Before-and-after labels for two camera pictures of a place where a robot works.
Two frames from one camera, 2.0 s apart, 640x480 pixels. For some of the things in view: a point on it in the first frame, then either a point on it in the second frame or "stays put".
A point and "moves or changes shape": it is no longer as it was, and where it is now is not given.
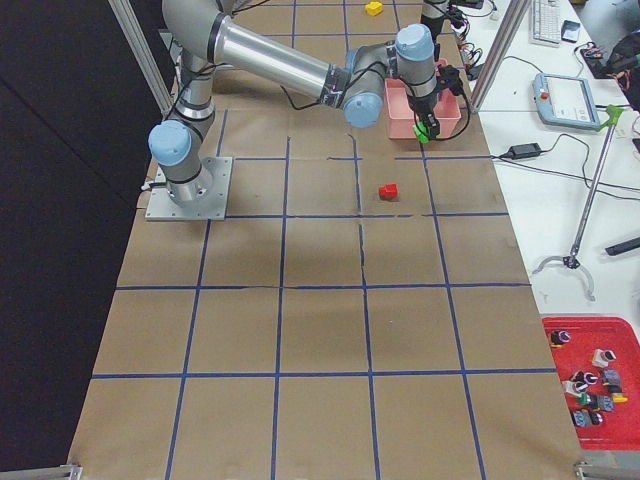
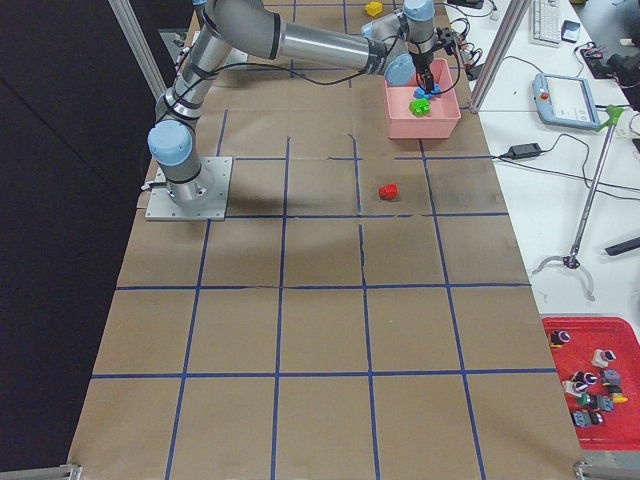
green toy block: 420,135 moves or changes shape
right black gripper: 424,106 → 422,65
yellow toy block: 374,8 stays put
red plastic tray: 598,362 stays put
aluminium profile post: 514,14 stays put
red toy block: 388,191 stays put
